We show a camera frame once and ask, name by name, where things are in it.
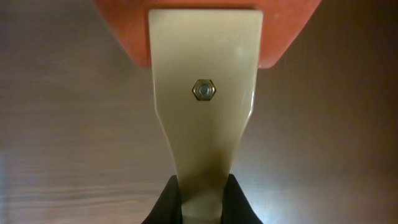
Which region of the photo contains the orange scraper wooden handle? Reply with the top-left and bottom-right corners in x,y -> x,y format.
95,0 -> 320,223

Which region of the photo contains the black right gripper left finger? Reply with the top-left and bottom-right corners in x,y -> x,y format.
142,175 -> 183,224

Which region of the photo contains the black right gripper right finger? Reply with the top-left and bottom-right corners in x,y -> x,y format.
221,174 -> 262,224

